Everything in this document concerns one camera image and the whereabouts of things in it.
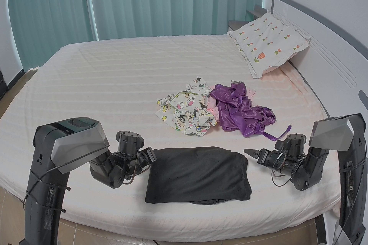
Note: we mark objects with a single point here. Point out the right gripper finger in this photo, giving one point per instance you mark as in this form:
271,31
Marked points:
252,153

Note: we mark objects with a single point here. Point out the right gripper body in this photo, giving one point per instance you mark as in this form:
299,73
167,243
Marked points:
270,159

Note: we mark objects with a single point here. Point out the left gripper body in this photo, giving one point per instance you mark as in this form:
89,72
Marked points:
146,159

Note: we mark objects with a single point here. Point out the black T-shirt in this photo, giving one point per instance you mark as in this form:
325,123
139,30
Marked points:
198,175

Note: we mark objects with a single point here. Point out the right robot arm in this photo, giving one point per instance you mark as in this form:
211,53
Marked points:
333,134

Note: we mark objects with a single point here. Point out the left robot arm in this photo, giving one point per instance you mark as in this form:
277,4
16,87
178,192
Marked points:
72,137

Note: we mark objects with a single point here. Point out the bed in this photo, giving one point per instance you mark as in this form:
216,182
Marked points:
100,88

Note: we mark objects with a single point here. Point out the purple satin garment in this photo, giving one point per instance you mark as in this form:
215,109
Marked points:
238,111

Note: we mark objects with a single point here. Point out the white printed pyjama top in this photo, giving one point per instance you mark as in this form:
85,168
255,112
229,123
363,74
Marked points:
187,111

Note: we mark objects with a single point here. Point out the white printed pillow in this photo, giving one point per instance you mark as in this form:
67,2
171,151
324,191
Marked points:
267,40

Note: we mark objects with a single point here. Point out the grey bedside table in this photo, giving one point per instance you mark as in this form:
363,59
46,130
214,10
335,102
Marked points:
237,25

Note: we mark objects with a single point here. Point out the black chest of drawers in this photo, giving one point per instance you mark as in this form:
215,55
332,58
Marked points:
2,86

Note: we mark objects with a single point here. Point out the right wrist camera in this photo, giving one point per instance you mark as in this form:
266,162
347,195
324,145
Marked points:
279,145

